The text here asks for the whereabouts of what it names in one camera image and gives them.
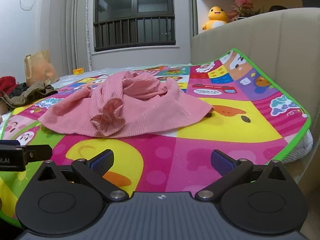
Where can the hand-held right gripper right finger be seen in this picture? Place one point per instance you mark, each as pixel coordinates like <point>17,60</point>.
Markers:
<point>221,163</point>

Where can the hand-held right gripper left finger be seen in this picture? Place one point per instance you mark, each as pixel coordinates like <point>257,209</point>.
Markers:
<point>102,163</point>

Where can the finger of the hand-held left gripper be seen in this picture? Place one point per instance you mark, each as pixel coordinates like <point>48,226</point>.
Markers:
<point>38,152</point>

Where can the pink ribbed sweater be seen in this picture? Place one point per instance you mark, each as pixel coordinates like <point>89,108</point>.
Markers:
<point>155,110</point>

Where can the colourful cartoon play mat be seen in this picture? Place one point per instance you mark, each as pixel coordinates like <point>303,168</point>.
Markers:
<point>225,135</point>

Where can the olive brown garment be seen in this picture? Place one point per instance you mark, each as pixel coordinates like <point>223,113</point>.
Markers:
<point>32,93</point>

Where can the dark cloth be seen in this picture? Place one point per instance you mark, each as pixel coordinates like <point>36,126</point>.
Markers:
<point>20,90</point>

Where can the red cloth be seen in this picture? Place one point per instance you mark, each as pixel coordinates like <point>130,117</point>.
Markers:
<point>7,82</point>

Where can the grey striped mattress cover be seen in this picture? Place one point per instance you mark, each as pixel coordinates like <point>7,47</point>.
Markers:
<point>303,145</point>

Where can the yellow toy block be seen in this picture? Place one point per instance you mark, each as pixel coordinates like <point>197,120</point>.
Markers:
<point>78,71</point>

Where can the beige padded headboard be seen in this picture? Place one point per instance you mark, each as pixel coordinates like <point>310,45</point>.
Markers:
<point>287,55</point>

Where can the white curtain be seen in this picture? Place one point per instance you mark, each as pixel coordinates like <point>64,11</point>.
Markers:
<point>72,30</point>

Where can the yellow duck plush toy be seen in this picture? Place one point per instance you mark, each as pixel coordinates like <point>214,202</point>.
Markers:
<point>216,17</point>

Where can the potted plant with pink leaves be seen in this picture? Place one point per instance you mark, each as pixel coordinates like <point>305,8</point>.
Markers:
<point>243,5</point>

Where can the dark framed window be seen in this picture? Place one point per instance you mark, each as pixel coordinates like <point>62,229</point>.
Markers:
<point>132,5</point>

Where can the black round object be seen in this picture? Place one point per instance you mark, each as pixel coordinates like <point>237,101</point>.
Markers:
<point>276,8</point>

